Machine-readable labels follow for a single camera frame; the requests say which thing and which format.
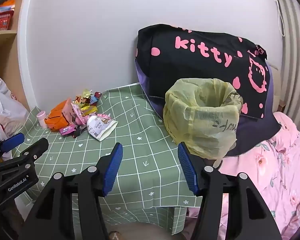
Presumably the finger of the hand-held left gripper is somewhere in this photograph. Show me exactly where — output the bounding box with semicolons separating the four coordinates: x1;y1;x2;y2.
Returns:
0;133;25;166
0;138;50;174

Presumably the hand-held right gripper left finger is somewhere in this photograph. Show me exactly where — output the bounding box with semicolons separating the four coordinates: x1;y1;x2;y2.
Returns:
17;142;124;240

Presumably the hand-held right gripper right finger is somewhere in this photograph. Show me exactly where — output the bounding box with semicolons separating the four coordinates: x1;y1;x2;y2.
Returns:
177;142;282;240

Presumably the orange snack packet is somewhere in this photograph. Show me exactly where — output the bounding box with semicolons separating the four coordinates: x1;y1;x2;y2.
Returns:
44;100;75;132

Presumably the white cartoon pouch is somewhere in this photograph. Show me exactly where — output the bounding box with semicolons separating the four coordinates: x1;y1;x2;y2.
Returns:
86;114;118;142

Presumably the bin with yellow bag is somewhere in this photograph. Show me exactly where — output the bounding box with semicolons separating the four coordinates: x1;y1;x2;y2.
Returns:
163;78;244;160

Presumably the pile of snack wrappers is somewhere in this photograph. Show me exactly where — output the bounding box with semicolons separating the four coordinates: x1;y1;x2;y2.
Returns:
59;89;113;138

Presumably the small pink bottle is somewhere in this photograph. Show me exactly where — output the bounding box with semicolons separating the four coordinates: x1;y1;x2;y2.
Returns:
37;110;49;129

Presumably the white plastic bag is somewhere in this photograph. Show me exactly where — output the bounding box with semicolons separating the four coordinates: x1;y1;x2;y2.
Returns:
0;77;30;161

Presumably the green checked tablecloth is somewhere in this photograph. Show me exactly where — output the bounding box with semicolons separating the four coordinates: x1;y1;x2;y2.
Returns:
11;82;206;231

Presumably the pink caterpillar toy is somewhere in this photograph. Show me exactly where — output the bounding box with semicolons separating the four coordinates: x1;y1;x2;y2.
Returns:
74;114;89;126

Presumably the pink floral blanket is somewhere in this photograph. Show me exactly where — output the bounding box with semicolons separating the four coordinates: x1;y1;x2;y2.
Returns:
185;111;300;240

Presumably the wooden shelf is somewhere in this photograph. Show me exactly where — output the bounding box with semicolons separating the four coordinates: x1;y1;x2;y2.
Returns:
0;0;36;110

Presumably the black bag pink print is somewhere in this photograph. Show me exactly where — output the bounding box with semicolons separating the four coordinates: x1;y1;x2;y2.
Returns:
135;24;269;119

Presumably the red plastic basket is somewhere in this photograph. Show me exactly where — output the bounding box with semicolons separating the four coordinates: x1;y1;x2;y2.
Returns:
0;12;16;32

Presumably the orange white packet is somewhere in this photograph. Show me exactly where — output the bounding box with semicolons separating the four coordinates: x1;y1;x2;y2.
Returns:
0;0;16;14

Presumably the striped curtain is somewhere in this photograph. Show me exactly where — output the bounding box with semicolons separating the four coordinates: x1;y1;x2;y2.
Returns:
272;0;300;140

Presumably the white cord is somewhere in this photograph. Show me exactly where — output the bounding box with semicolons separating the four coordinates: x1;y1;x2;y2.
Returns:
275;0;284;37

